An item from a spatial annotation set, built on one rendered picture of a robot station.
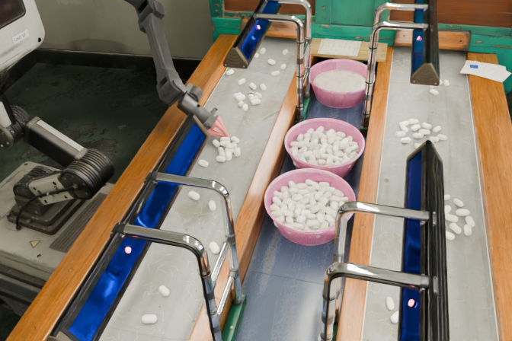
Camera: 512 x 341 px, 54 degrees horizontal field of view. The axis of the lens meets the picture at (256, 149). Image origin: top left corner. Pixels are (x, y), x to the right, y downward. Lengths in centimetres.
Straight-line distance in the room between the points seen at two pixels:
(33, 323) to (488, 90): 168
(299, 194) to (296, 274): 25
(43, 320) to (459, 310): 99
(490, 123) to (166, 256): 117
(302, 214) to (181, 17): 227
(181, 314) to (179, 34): 255
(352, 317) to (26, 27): 121
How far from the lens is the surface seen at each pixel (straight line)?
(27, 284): 204
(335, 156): 167
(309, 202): 153
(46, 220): 196
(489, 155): 175
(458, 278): 139
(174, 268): 138
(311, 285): 140
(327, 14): 228
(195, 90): 177
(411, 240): 99
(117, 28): 375
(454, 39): 226
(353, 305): 126
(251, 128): 180
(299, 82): 179
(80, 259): 144
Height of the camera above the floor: 180
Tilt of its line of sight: 39 degrees down
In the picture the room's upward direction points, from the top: 4 degrees counter-clockwise
